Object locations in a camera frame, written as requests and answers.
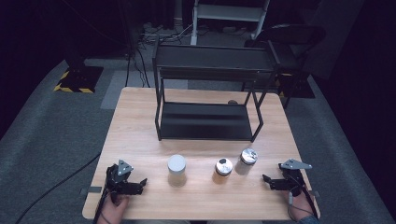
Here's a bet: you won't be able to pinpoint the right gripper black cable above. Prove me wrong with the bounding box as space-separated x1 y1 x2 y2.
292 175 319 219

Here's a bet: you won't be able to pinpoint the white-lidded spice jar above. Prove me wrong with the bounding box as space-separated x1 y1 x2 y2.
166 154 188 189

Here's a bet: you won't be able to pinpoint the clear jar with silver lid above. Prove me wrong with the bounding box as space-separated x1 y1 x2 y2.
234 147 259 175

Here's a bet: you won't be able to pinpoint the white step stool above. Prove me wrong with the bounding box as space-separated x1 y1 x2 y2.
190 0 271 47

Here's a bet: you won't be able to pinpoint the black stand base, hazard stripes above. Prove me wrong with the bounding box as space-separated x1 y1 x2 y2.
52 63 105 94

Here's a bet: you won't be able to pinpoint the thin grey cable, white plug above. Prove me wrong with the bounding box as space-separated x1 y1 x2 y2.
286 190 314 222

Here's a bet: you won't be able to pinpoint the person's left hand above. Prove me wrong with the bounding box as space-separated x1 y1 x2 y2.
97 191 131 224

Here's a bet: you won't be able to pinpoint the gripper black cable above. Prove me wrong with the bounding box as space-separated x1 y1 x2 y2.
292 175 319 219
92 183 112 224

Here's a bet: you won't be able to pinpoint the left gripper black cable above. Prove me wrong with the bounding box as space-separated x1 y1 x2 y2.
92 183 112 224

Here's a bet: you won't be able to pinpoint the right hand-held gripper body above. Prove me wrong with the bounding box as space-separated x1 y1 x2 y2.
277 158 313 198

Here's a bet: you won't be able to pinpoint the person's right hand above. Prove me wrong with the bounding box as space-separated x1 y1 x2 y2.
280 186 316 223

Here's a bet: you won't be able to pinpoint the bundle of floor cables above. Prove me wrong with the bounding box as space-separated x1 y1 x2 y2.
124 21 200 89

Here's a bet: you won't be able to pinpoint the black floor cable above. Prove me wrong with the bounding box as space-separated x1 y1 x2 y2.
13 151 103 224

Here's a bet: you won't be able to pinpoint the orange spice jar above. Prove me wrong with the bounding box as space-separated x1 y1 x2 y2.
212 157 234 185

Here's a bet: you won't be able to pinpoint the black chair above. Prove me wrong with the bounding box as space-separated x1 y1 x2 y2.
243 23 327 109

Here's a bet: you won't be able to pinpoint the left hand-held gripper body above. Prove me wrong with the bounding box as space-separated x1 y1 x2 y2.
105 159 135 196

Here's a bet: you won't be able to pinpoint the black two-tier metal rack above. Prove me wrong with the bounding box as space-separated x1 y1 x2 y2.
151 35 283 143

